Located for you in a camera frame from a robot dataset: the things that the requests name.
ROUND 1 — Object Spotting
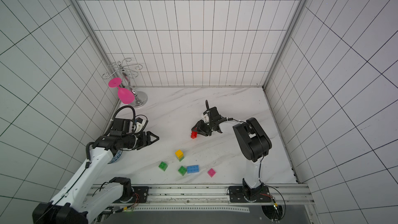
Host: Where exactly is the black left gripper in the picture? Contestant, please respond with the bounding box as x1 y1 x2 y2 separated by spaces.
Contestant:
122 131 160 151

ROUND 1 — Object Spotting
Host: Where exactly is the red lego brick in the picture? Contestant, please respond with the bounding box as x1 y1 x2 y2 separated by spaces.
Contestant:
191 131 198 139

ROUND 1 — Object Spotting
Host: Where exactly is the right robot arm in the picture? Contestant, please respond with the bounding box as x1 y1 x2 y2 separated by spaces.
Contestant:
191 107 272 199

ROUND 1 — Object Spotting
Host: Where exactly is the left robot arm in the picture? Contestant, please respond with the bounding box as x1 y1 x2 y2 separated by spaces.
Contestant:
32 118 160 224

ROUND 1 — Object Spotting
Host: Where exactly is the blue lego brick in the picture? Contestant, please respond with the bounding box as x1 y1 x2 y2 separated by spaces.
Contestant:
187 165 200 174

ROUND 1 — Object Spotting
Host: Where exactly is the magenta lego brick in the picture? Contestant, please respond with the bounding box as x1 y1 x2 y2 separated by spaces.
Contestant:
207 168 216 177

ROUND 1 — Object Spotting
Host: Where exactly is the patterned ceramic plate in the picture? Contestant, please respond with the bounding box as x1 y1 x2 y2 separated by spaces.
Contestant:
108 150 123 164

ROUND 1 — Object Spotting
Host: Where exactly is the metal glass rack stand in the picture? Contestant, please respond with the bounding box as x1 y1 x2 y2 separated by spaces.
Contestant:
102 58 148 107

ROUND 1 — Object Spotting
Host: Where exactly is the pink plastic wine glass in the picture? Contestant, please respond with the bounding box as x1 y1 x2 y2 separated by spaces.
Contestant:
108 77 135 104

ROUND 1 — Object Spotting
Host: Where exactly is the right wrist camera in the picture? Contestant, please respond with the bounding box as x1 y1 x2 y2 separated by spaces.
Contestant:
202 114 209 123

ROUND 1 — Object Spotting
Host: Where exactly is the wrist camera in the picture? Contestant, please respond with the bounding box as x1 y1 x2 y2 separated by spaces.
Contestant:
134 115 148 134
202 114 209 123

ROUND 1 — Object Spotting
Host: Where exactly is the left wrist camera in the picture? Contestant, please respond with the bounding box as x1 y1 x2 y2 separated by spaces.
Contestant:
134 115 148 134

